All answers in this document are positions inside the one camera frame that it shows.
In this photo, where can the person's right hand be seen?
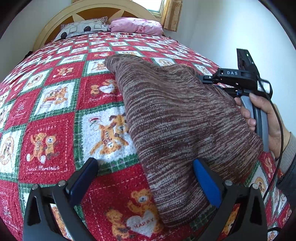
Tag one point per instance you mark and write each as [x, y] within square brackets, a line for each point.
[274, 134]

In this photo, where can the cream arched wooden headboard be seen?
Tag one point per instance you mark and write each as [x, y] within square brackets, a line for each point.
[85, 10]

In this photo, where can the grey patterned pillow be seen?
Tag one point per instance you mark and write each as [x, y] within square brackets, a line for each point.
[83, 27]

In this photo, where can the pink pillow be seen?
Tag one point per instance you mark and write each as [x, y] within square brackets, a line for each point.
[136, 25]

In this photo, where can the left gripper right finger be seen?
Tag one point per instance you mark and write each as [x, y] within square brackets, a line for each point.
[250, 222]

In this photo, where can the black item beside bed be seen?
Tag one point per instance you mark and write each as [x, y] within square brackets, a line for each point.
[28, 54]

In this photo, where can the back window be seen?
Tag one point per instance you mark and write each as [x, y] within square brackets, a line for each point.
[156, 7]

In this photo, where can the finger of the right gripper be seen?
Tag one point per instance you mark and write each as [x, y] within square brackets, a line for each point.
[207, 79]
[232, 91]

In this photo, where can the yellow curtain right of window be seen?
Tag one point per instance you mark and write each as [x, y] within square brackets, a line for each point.
[171, 15]

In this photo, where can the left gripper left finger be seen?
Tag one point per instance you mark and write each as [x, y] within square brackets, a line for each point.
[39, 221]

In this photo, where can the brown knitted sweater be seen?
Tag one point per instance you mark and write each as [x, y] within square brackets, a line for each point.
[173, 119]

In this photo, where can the red patchwork bear bedspread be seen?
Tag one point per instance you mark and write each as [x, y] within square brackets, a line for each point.
[61, 106]

